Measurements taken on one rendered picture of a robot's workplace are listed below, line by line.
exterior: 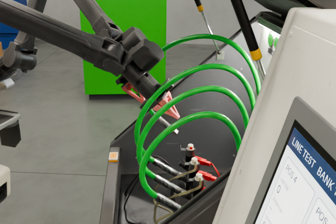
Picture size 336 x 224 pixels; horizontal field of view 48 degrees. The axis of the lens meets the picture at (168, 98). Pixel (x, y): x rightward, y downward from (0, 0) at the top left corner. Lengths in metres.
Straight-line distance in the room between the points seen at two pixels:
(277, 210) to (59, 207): 2.35
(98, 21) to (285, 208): 0.93
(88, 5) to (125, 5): 2.96
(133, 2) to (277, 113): 3.76
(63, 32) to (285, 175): 0.66
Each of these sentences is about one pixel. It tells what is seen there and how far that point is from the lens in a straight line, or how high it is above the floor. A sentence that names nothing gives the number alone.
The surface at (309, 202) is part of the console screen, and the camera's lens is 0.49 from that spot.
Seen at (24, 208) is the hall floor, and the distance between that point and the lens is 2.86.
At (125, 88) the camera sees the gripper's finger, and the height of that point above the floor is 1.24.
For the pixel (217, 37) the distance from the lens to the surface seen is 1.07.
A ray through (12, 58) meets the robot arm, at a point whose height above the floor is 1.25.
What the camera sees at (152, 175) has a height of 1.12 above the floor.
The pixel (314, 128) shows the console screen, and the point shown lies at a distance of 0.50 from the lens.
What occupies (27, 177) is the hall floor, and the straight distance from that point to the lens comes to 3.20.
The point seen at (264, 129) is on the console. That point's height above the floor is 1.36.
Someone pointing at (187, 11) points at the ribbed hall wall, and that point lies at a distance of 7.51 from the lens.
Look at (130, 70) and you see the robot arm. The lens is 1.02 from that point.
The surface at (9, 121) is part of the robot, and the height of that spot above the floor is 1.04.
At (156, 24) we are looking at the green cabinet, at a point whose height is 0.91.
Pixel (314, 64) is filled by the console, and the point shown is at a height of 1.49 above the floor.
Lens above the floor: 1.62
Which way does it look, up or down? 20 degrees down
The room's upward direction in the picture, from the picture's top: 1 degrees clockwise
